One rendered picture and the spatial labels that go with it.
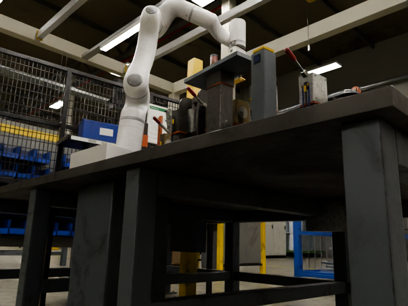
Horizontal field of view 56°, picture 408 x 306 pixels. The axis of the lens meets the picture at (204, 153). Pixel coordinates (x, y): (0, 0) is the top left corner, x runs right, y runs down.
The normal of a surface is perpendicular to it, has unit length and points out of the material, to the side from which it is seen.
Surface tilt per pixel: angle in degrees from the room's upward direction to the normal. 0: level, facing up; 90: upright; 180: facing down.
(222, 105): 90
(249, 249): 90
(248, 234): 90
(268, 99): 90
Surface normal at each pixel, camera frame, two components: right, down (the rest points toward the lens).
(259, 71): -0.79, -0.16
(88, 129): 0.48, -0.19
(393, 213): 0.70, -0.15
